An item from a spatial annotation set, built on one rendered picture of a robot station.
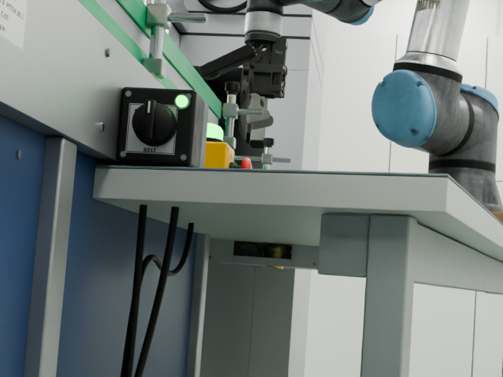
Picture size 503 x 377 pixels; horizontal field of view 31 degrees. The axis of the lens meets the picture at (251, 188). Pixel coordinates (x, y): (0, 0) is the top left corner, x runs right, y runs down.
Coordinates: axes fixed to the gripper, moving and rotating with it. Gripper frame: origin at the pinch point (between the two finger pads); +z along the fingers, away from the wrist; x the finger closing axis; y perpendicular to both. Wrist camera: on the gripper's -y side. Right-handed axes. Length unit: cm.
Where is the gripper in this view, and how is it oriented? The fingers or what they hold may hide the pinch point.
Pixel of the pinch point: (242, 135)
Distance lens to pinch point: 181.9
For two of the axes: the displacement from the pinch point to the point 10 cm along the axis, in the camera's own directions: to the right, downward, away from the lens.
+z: -0.9, 9.9, -0.8
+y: 9.9, 0.8, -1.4
